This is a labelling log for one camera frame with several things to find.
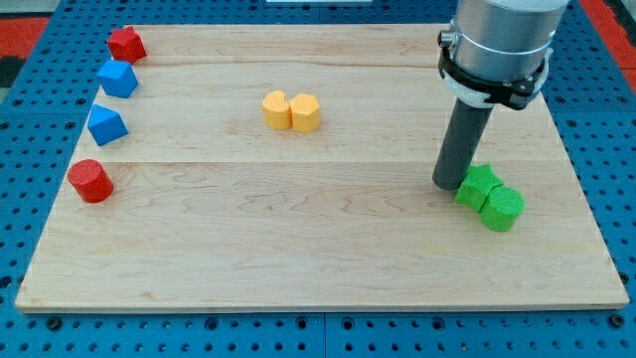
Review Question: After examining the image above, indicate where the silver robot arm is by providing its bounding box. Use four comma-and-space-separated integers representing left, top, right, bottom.
438, 0, 568, 82

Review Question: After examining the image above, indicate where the wooden board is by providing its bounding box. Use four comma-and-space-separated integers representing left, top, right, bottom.
15, 25, 629, 313

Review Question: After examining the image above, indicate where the yellow hexagon block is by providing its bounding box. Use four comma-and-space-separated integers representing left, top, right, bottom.
289, 93, 321, 132

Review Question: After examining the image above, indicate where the yellow heart block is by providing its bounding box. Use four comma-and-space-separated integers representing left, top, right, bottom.
261, 89, 291, 130

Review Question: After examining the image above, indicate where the grey cylindrical pointer rod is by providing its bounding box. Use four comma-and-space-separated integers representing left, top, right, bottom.
432, 99, 492, 191

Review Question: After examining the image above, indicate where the green star block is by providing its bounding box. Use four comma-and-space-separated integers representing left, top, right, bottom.
454, 164, 504, 213

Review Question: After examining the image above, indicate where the green cylinder block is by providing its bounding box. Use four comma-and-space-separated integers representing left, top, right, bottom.
480, 186, 525, 232

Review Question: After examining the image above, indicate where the blue triangle block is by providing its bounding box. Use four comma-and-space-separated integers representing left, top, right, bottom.
87, 104, 128, 146

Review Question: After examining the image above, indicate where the blue cube block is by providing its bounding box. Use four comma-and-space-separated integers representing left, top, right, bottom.
96, 60, 138, 98

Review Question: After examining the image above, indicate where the red cylinder block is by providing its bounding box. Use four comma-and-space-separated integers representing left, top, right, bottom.
67, 159, 114, 203

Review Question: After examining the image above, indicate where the red star block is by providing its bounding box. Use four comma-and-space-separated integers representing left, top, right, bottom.
106, 26, 147, 65

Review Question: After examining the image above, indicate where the black clamp ring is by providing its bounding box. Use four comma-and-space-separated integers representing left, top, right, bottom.
437, 29, 554, 111

